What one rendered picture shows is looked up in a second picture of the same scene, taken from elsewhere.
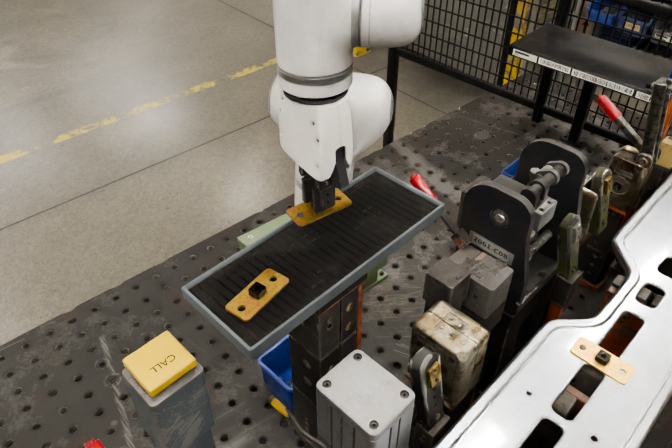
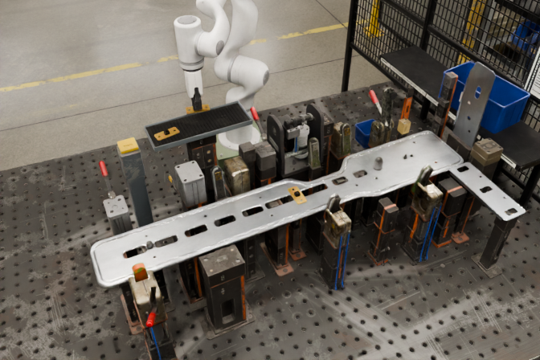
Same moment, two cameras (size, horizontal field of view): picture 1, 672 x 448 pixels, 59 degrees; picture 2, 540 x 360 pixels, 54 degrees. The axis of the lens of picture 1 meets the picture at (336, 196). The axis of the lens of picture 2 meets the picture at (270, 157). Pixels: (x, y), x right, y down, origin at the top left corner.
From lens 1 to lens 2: 121 cm
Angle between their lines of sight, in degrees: 15
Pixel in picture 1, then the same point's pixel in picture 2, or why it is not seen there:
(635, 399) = (298, 209)
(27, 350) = (103, 153)
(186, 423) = (133, 169)
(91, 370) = not seen: hidden behind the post
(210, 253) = not seen: hidden behind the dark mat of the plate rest
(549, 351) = (279, 187)
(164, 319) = (161, 155)
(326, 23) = (187, 47)
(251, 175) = (263, 104)
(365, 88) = (252, 67)
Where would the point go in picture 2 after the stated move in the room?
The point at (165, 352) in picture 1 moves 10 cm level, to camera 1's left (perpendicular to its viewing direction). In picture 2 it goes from (130, 142) to (105, 137)
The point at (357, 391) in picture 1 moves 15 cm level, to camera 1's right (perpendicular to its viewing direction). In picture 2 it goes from (186, 171) to (227, 181)
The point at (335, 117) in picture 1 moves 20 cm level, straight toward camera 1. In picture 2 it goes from (193, 76) to (164, 110)
